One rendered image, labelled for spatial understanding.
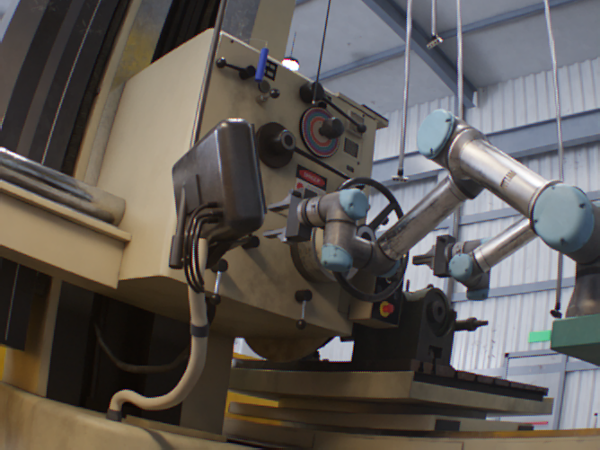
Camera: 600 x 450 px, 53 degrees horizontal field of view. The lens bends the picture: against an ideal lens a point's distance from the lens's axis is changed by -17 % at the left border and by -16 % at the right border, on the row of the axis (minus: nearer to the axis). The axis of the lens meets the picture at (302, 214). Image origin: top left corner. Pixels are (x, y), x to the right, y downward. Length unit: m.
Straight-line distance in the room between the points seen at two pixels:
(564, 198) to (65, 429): 1.49
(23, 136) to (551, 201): 1.86
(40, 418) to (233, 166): 1.08
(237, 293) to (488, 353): 8.62
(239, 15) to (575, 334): 2.39
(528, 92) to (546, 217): 10.56
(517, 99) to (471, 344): 4.25
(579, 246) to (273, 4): 2.48
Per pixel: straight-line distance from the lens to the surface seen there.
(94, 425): 1.94
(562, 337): 1.26
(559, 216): 1.19
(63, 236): 2.06
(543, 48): 11.30
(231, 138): 1.40
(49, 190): 2.13
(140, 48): 2.82
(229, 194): 1.38
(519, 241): 1.93
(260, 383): 2.92
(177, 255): 1.52
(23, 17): 2.64
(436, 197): 1.63
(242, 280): 2.05
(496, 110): 11.96
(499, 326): 10.51
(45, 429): 2.05
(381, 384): 2.45
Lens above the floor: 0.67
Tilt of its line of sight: 19 degrees up
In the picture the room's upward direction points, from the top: 9 degrees clockwise
